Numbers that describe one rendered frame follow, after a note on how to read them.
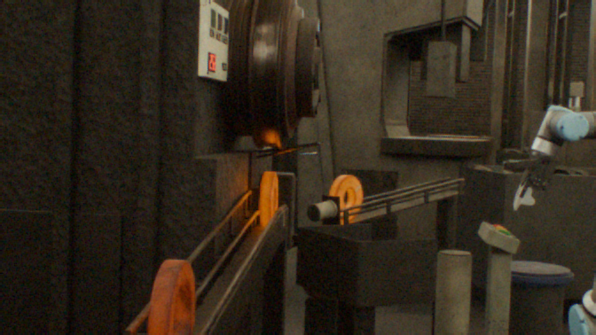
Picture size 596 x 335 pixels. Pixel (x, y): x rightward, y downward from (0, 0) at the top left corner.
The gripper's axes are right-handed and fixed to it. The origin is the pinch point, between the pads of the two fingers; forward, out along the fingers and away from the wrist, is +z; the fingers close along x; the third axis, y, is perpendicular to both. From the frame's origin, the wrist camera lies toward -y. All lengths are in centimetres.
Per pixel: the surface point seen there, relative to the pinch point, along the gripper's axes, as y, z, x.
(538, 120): 64, -53, 379
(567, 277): 32.9, 18.5, 24.7
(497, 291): 6.5, 30.0, 1.8
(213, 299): -74, 36, -129
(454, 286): -8.4, 33.6, -2.8
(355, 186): -53, 14, -8
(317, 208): -62, 24, -25
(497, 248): 1.0, 16.1, 2.0
